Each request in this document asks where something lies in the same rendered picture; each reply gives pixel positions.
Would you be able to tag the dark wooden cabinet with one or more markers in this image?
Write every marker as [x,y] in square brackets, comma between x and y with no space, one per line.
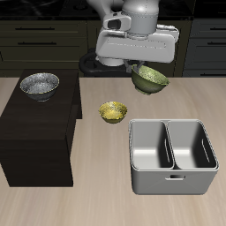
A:
[38,132]

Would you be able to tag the grey speckled bowl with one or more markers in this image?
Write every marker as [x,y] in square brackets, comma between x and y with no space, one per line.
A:
[39,85]

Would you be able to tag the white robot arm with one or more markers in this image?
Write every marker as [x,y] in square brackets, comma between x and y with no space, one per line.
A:
[140,17]

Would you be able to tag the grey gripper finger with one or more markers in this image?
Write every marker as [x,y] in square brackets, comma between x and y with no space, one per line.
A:
[128,66]
[140,64]

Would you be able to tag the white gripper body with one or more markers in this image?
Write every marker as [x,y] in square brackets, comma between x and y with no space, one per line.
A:
[135,48]

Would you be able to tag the green bowl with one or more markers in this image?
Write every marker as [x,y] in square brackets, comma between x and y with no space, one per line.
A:
[148,81]

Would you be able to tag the yellow bowl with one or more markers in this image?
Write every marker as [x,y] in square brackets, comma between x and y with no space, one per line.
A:
[113,112]

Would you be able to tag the white two-bin basket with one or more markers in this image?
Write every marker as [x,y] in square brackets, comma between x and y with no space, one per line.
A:
[173,179]

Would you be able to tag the dark kitchen cupboards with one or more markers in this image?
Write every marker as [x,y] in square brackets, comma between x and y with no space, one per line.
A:
[44,56]

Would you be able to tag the flat black base plate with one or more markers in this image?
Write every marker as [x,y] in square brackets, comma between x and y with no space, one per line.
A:
[88,67]

